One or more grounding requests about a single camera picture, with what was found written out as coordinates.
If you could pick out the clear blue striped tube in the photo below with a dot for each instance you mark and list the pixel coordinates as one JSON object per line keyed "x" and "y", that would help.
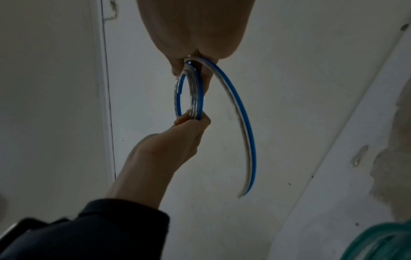
{"x": 248, "y": 142}

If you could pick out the person's left forearm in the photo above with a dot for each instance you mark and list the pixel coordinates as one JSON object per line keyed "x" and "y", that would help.
{"x": 141, "y": 182}

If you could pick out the person's right hand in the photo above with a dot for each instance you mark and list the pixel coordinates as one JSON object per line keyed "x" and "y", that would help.
{"x": 196, "y": 25}

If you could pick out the person's left hand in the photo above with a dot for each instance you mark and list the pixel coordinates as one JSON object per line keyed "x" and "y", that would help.
{"x": 173, "y": 144}

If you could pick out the clear green striped tube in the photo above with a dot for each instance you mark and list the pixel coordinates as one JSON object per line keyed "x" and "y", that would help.
{"x": 379, "y": 241}

